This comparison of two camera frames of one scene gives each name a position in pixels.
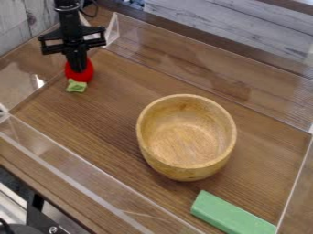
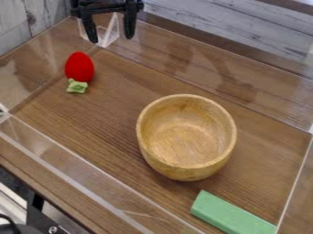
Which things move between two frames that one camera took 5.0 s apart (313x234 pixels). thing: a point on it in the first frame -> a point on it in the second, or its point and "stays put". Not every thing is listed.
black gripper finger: (73, 59) -> (85, 13)
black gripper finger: (83, 58) -> (130, 18)
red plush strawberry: (77, 79) stays put
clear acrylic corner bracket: (112, 31) stays put
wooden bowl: (186, 133) stays put
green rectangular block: (226, 217) stays put
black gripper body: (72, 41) -> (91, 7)
